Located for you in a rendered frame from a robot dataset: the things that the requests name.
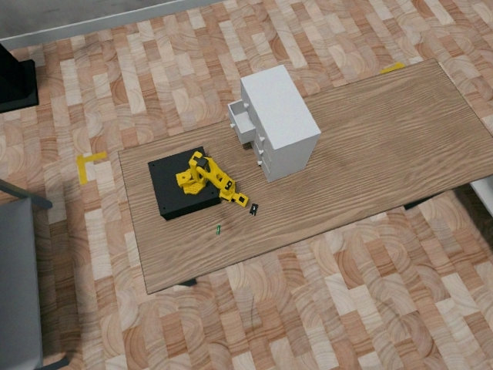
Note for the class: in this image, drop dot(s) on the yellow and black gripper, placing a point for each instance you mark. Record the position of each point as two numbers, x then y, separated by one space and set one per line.
240 198

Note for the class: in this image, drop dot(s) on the white chest of drawers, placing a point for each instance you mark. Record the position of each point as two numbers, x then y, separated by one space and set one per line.
286 119

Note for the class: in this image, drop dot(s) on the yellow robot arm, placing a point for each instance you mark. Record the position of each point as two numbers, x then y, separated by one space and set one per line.
198 167

